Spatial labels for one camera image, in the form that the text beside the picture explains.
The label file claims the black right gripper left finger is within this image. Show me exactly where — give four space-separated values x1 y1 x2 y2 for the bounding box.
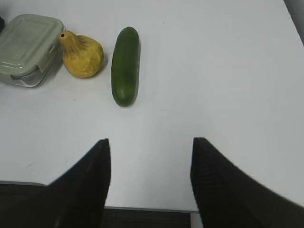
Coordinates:
0 139 111 228

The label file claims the yellow pear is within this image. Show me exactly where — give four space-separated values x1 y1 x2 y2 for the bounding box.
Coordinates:
59 30 104 78

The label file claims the green lid glass container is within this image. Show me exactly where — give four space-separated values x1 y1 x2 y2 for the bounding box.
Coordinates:
0 14 65 87

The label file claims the green cucumber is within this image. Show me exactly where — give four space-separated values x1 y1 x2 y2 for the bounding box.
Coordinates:
111 27 141 107

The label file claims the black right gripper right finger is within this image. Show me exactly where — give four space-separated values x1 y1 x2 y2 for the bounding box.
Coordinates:
190 138 304 228

